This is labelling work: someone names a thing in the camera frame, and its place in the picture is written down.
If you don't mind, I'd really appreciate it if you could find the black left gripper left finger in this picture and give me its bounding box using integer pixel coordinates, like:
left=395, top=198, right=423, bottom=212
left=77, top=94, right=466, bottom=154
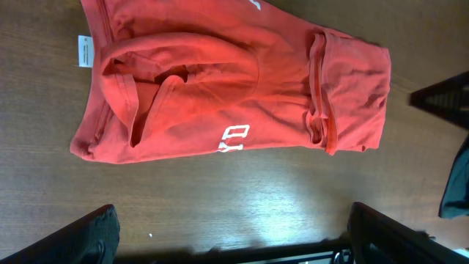
left=1, top=204, right=120, bottom=264

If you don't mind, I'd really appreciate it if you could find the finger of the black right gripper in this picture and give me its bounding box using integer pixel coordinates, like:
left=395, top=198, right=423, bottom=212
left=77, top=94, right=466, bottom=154
left=410, top=71, right=468, bottom=129

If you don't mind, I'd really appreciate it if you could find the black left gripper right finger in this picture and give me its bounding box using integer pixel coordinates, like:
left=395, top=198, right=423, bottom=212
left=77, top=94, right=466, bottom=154
left=347, top=202, right=468, bottom=264

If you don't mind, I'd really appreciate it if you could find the orange red printed t-shirt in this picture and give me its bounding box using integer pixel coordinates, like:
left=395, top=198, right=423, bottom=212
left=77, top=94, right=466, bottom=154
left=70, top=0, right=391, bottom=164

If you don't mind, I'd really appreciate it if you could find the pile of dark clothes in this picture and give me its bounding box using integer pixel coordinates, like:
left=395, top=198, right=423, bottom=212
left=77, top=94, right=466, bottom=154
left=438, top=138, right=468, bottom=219

